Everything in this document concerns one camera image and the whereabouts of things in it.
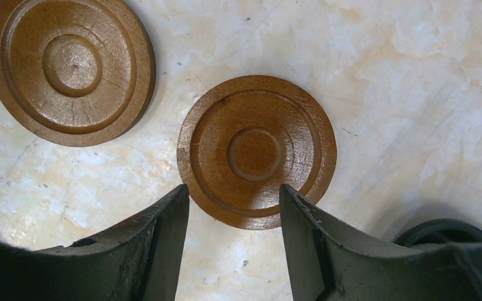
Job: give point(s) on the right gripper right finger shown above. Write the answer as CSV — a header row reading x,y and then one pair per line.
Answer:
x,y
327,259

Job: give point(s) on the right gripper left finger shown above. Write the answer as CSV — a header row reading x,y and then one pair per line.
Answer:
x,y
138,258

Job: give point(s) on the brown ridged wooden coaster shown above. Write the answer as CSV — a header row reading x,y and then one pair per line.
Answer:
x,y
75,73
245,138

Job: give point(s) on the dark green mug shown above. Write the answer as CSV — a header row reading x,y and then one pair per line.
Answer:
x,y
440,231

